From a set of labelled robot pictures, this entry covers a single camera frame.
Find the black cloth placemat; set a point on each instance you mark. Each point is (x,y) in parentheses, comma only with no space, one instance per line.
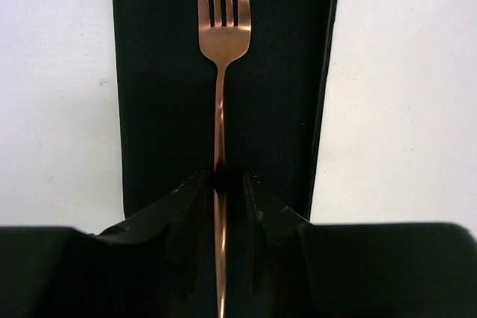
(274,97)

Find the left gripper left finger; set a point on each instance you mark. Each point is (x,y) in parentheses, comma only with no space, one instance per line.
(156,263)

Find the copper fork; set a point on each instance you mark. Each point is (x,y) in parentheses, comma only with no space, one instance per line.
(224,32)

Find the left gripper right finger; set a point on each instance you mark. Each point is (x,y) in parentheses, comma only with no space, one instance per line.
(281,265)

